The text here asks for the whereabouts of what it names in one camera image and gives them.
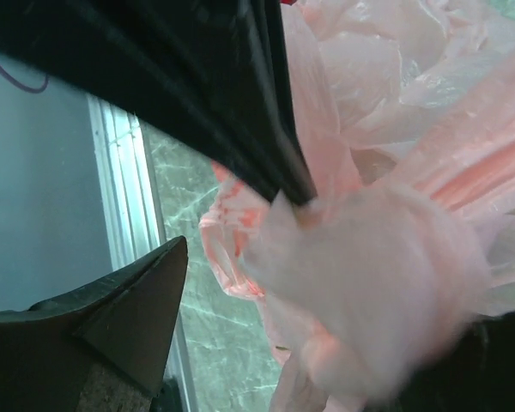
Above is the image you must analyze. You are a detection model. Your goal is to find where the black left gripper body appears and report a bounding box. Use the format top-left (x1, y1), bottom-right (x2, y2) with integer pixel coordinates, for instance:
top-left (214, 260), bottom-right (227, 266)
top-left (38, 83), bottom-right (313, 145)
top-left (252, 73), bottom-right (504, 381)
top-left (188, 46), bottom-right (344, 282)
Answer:
top-left (0, 0), bottom-right (317, 204)

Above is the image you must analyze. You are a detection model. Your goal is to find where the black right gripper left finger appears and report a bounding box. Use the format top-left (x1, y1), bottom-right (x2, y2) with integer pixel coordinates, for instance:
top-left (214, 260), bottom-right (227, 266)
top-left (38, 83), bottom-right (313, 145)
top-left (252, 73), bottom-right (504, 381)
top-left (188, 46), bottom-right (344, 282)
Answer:
top-left (0, 236), bottom-right (188, 412)

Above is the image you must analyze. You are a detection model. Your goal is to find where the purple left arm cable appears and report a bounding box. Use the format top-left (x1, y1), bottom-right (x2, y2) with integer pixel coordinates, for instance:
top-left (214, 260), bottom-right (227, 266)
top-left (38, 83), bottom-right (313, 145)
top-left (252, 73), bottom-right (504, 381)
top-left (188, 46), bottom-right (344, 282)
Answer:
top-left (0, 46), bottom-right (49, 94)

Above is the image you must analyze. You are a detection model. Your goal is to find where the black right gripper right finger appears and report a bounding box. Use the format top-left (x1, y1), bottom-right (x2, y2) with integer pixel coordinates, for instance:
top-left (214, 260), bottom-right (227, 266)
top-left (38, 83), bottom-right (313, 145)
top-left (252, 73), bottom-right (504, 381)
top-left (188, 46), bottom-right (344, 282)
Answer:
top-left (385, 312), bottom-right (515, 412)

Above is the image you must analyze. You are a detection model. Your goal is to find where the pink plastic bag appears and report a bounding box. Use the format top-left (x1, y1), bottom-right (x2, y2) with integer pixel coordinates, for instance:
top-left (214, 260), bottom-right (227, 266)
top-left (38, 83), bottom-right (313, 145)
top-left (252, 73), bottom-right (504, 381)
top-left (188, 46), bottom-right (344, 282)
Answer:
top-left (199, 1), bottom-right (515, 411)

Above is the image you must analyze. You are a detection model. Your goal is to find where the aluminium mounting rail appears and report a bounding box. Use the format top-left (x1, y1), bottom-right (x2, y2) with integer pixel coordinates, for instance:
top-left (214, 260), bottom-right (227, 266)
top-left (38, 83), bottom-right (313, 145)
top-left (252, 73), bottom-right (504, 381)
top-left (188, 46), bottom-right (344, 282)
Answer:
top-left (87, 94), bottom-right (198, 412)

